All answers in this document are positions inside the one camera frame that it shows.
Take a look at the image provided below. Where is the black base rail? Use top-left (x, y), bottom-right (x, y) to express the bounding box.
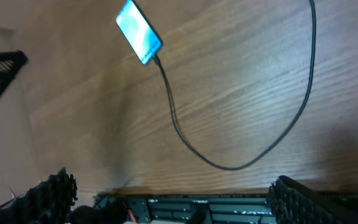
top-left (67, 191), bottom-right (358, 224)

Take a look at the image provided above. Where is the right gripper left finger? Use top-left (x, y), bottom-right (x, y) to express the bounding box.
top-left (0, 168), bottom-right (78, 224)

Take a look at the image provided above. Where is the black USB charging cable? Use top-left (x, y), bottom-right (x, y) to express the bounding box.
top-left (152, 0), bottom-right (318, 172)

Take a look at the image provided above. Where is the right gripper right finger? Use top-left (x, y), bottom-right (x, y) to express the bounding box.
top-left (267, 175), bottom-right (358, 224)

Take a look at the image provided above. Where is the Samsung Galaxy smartphone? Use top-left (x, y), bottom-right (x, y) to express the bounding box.
top-left (116, 0), bottom-right (163, 65)

